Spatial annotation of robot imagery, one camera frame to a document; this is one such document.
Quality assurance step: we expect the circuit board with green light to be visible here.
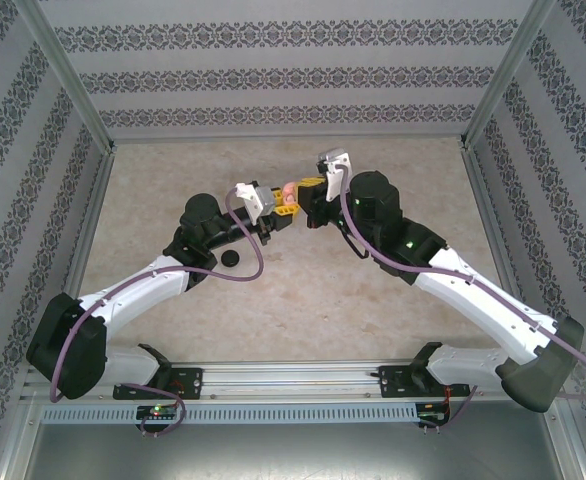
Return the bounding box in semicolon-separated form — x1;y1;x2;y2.
136;405;180;419

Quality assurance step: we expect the grey metal sheet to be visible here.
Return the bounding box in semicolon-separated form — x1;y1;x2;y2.
2;399;586;480

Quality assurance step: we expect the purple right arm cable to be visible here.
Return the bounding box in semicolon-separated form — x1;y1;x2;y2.
336;160;586;432

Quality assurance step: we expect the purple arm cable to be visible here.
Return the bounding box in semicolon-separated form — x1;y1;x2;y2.
336;160;586;432
47;188;267;437

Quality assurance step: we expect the aluminium side frame bar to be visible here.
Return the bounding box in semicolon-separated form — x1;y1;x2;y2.
65;147;119;366
460;142;542;360

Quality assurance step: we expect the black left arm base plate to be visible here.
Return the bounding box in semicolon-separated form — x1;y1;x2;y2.
112;367;205;401

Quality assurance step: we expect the aluminium mounting rail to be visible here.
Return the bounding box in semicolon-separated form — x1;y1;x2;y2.
20;360;562;401

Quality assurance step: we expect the aluminium frame post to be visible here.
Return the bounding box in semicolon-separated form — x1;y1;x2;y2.
460;0;558;150
16;0;120;154

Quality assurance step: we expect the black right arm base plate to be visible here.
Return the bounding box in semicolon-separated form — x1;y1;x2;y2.
377;364;475;399

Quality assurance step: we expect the slotted grey cable duct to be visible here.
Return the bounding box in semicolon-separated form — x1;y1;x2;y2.
40;402;420;424

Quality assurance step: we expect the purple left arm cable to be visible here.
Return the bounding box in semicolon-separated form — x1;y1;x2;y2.
47;188;267;437

